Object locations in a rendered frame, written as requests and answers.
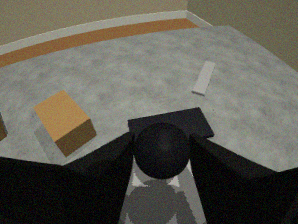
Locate brown rectangular block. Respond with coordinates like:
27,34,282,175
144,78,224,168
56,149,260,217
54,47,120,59
0,117,7,140
33,89,96,157

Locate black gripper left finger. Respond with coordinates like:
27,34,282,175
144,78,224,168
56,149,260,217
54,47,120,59
0,132,134,224

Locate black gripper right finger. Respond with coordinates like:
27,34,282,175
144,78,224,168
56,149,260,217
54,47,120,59
189,135,298,224

